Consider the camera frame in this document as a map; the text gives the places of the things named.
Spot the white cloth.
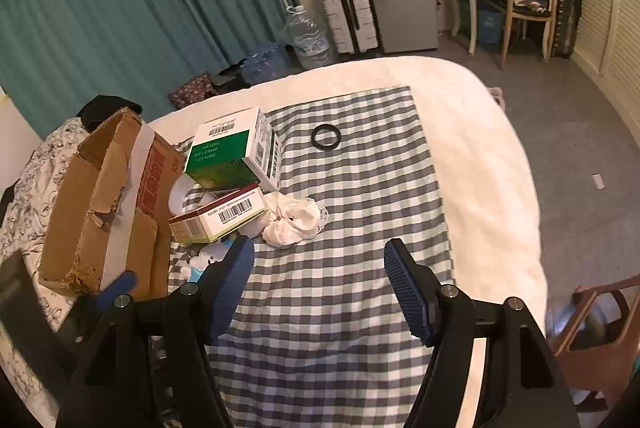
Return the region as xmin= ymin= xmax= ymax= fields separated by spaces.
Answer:
xmin=245 ymin=192 xmax=331 ymax=250

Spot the blue plastic basket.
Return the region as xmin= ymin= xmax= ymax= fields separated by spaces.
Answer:
xmin=475 ymin=0 xmax=503 ymax=45

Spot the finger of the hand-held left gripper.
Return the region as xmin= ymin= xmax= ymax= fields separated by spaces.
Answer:
xmin=96 ymin=270 xmax=139 ymax=315

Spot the large clear water bottle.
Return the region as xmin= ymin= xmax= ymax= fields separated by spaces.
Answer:
xmin=284 ymin=4 xmax=333 ymax=70

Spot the red and white carton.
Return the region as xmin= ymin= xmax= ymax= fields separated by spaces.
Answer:
xmin=168 ymin=185 xmax=266 ymax=244

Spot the white suitcase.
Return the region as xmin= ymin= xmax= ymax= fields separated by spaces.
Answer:
xmin=315 ymin=0 xmax=379 ymax=55

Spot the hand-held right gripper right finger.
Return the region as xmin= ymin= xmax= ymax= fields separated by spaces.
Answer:
xmin=383 ymin=238 xmax=581 ymax=428

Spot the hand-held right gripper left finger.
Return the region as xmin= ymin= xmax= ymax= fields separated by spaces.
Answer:
xmin=55 ymin=235 xmax=256 ymax=428

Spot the brown wooden chair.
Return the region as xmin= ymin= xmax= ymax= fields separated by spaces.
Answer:
xmin=547 ymin=273 xmax=640 ymax=414

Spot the black rubber ring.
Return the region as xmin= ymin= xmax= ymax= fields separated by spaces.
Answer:
xmin=310 ymin=124 xmax=342 ymax=151

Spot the green and white carton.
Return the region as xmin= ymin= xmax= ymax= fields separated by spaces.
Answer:
xmin=184 ymin=105 xmax=283 ymax=193

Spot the black garment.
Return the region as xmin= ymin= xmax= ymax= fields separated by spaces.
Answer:
xmin=80 ymin=95 xmax=143 ymax=131

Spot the white tape roll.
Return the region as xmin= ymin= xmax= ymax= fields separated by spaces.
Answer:
xmin=169 ymin=175 xmax=211 ymax=216

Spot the grey checked cloth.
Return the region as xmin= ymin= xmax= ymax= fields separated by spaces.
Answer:
xmin=167 ymin=85 xmax=456 ymax=428

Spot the cream louvered wardrobe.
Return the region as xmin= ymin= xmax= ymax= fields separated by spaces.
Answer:
xmin=555 ymin=0 xmax=640 ymax=129

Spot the dark red patterned bag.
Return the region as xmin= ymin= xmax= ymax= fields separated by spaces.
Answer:
xmin=167 ymin=73 xmax=221 ymax=110

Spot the black hanging bag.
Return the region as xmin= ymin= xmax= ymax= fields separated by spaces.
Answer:
xmin=537 ymin=0 xmax=586 ymax=59

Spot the wooden chair with dark seat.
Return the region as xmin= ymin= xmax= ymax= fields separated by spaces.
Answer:
xmin=500 ymin=0 xmax=558 ymax=70

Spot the brown cardboard box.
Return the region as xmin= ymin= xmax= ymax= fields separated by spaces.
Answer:
xmin=37 ymin=108 xmax=187 ymax=299

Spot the crushed clear water bottle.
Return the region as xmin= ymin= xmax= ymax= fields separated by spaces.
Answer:
xmin=240 ymin=40 xmax=288 ymax=86

